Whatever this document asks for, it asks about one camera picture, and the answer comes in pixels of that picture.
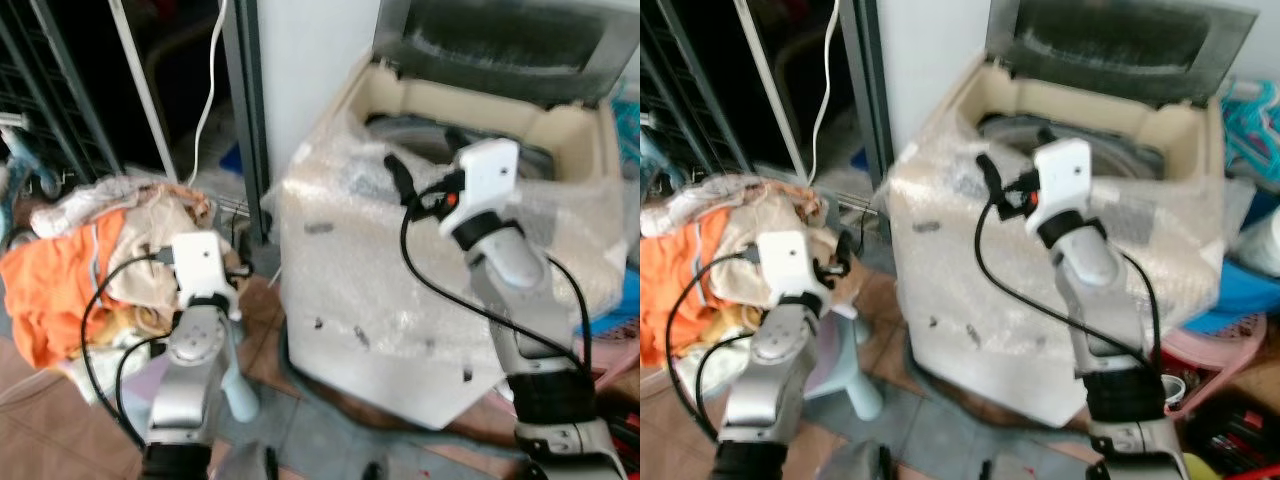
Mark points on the blue plastic tub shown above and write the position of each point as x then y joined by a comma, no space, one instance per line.
622,295
1235,295

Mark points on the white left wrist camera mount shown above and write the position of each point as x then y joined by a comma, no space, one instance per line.
200,262
790,258

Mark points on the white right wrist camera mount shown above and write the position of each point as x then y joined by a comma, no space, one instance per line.
488,180
1060,180

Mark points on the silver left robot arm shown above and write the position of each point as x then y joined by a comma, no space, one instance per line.
770,370
185,370

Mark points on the dark metal rack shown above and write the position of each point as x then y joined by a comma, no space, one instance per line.
675,80
50,80

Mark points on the clear bubble wrap cover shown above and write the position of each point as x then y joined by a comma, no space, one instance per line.
350,260
960,260

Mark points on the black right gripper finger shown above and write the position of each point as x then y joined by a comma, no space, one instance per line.
990,178
400,178
1046,139
456,140

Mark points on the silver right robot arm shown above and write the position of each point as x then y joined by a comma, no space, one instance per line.
520,300
1100,300

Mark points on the orange cloth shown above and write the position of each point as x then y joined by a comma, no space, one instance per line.
668,280
55,285

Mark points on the white crumpled cloth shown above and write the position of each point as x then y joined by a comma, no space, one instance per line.
690,200
85,205

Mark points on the grey door frame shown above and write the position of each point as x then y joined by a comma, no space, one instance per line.
245,120
868,100

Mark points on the dark washing machine lid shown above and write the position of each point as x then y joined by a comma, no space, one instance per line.
500,40
1110,40

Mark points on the white plastic container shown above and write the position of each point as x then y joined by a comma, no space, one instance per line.
1262,245

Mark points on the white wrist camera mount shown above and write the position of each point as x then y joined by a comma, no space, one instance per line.
1060,180
200,262
790,258
488,180

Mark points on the teal patterned cloth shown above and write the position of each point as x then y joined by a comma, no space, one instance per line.
628,140
1255,130

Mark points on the beige cloth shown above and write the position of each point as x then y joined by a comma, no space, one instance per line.
150,250
745,235

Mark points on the pink plastic basket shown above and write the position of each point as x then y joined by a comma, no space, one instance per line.
1215,350
615,355

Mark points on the red and black crate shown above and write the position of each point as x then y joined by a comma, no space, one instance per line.
1235,430
625,430

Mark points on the white slanted pole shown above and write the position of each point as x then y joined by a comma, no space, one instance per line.
770,90
140,90

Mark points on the beige top-load washing machine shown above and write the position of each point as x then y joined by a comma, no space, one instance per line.
380,320
980,320

